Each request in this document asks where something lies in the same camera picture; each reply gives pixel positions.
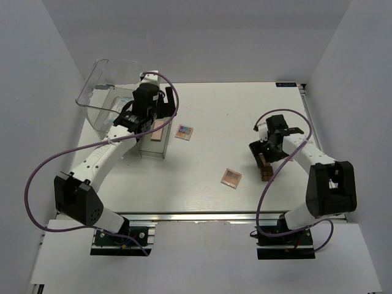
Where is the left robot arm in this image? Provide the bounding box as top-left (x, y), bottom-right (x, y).
top-left (54, 83), bottom-right (176, 244)

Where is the clear acrylic makeup organizer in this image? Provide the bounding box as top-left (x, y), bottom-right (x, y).
top-left (75, 59), bottom-right (175, 158)

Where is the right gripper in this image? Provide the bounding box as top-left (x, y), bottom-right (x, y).
top-left (249, 136), bottom-right (289, 169)

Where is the brown quad eyeshadow palette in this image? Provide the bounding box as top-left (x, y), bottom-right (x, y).
top-left (220, 168), bottom-right (242, 189)

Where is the long brown eyeshadow palette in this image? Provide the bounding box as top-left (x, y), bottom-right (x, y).
top-left (260, 154), bottom-right (274, 182)

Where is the white blue wipes packet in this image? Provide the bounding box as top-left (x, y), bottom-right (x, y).
top-left (107, 97), bottom-right (134, 123)

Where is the black blue table label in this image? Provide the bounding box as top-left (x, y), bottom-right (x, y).
top-left (275, 82), bottom-right (298, 88)

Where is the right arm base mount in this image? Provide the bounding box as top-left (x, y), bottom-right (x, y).
top-left (249, 229), bottom-right (315, 260)

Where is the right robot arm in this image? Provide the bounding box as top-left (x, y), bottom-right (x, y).
top-left (249, 115), bottom-right (358, 244)

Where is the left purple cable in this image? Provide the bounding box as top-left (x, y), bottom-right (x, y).
top-left (24, 71), bottom-right (180, 257)

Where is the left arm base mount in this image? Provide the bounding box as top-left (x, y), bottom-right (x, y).
top-left (90, 224), bottom-right (155, 257)

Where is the pink makeup box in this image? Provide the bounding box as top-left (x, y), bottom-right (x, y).
top-left (150, 120), bottom-right (165, 141)

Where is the colourful eyeshadow palette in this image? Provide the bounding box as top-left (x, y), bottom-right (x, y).
top-left (175, 124), bottom-right (194, 141)

